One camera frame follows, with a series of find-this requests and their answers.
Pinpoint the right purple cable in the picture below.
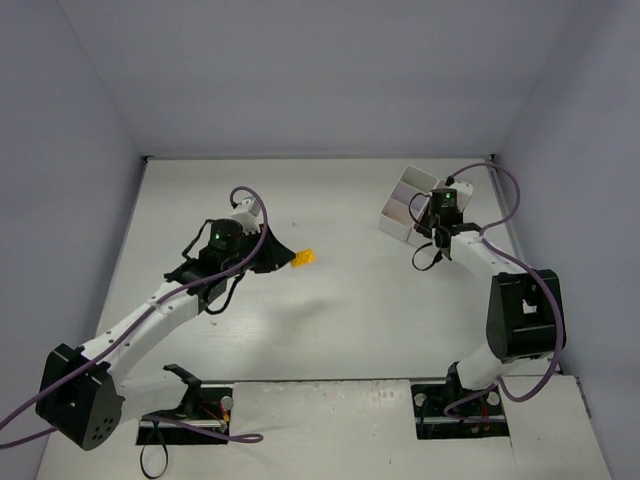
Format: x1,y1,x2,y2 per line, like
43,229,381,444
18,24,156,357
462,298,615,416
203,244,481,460
442,162,566,419

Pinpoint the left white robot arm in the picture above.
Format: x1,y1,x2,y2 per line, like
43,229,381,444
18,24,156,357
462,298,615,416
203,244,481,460
35,219,296,451

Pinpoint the left white container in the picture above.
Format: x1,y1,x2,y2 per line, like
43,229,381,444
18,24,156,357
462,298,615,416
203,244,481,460
378,166,439,245

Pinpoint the right white container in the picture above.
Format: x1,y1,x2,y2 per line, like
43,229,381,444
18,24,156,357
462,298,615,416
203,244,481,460
407,227,431,248

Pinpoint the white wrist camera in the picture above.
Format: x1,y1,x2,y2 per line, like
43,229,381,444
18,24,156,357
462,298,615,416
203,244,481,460
230,197,261,235
445,177,474,212

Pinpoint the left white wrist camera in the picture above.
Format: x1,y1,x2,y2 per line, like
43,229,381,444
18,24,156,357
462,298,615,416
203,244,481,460
230,197,261,235

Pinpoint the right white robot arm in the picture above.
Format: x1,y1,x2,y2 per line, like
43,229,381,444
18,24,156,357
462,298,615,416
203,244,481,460
415,188,566,402

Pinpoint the white container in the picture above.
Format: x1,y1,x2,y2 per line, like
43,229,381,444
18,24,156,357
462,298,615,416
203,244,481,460
378,166,439,245
407,227,431,248

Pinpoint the black strap loop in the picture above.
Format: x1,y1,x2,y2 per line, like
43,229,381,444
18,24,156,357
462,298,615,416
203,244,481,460
139,442,170,479

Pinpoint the yellow half-round lego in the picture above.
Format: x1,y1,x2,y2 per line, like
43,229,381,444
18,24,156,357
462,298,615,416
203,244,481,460
290,249,316,268

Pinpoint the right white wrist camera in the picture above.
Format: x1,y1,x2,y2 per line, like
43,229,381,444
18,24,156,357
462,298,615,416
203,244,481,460
445,177,474,212

